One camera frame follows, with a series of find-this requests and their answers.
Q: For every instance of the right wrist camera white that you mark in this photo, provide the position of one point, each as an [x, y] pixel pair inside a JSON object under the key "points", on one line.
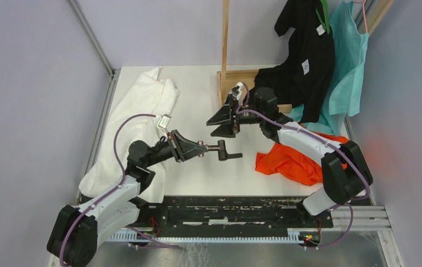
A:
{"points": [[236, 91]]}

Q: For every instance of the teal garment hanging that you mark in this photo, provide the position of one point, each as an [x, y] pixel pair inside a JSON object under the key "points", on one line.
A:
{"points": [[344, 93]]}

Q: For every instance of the white cable duct strip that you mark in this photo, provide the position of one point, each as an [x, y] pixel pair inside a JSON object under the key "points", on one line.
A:
{"points": [[127, 235]]}

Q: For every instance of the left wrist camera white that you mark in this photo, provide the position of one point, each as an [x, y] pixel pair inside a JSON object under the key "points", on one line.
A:
{"points": [[163, 122]]}

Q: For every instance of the orange cloth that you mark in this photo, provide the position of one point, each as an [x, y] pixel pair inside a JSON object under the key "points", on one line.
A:
{"points": [[289, 163]]}

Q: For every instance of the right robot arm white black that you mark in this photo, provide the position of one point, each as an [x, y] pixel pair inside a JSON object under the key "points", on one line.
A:
{"points": [[345, 173]]}

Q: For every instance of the small silver tee fitting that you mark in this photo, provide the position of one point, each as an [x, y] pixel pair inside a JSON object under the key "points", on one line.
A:
{"points": [[203, 143]]}

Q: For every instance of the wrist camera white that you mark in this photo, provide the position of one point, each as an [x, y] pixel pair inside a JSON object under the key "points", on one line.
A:
{"points": [[163, 122], [236, 91]]}

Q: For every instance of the white towel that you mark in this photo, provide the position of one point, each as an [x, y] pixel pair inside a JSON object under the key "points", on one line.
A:
{"points": [[134, 118]]}

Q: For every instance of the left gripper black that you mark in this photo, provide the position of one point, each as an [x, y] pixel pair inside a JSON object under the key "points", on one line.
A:
{"points": [[184, 149]]}

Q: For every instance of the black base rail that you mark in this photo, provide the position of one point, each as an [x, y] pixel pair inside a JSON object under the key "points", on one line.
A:
{"points": [[228, 217]]}

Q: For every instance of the green hanger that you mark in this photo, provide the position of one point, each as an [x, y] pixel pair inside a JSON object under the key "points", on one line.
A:
{"points": [[322, 15]]}

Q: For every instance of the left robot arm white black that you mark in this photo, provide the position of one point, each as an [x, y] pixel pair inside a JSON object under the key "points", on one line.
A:
{"points": [[79, 231]]}

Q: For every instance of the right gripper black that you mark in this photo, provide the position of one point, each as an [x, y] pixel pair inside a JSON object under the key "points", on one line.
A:
{"points": [[224, 115]]}

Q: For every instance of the black t-shirt hanging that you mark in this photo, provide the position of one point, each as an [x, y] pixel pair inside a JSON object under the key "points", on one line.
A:
{"points": [[303, 79]]}

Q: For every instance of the pink hanger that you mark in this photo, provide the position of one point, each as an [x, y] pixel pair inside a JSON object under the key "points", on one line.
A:
{"points": [[361, 19]]}

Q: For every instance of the wooden clothes rack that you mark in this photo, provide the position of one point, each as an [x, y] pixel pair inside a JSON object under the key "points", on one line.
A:
{"points": [[248, 41]]}

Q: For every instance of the dark metal faucet body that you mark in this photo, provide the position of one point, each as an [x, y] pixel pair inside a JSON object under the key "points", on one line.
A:
{"points": [[222, 153]]}

